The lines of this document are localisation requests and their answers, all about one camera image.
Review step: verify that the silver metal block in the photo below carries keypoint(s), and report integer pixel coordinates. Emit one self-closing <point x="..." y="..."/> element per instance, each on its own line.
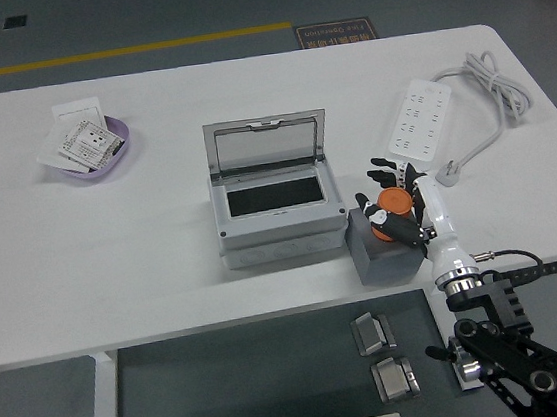
<point x="371" y="334"/>
<point x="394" y="381"/>

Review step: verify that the grey electrical box clear lid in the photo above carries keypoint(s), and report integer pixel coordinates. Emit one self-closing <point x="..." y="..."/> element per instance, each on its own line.
<point x="280" y="219"/>

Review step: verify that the white socket panel printed label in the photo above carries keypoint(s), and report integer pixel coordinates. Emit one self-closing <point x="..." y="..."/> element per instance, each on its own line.
<point x="90" y="144"/>

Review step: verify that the brown floor sign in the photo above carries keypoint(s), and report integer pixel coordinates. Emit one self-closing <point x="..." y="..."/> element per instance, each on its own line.
<point x="334" y="33"/>

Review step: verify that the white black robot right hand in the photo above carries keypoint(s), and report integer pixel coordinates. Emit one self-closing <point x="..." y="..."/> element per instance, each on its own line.
<point x="438" y="215"/>

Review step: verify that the purple plastic tray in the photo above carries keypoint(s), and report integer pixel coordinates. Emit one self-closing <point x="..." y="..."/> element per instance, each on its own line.
<point x="103" y="172"/>

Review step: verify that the grey cube with round hole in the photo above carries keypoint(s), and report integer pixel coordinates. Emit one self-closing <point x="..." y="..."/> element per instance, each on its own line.
<point x="386" y="266"/>

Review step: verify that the white flat panel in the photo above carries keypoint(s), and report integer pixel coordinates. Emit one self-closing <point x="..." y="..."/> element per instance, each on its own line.
<point x="48" y="151"/>

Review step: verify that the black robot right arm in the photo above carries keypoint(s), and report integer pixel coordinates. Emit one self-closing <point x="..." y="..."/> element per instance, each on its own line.
<point x="495" y="345"/>

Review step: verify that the orange cylinder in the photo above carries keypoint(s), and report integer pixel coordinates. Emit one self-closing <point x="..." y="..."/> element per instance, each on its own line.
<point x="394" y="201"/>

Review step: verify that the plain white switch panel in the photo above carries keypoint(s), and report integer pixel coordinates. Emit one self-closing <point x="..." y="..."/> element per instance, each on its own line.
<point x="76" y="111"/>

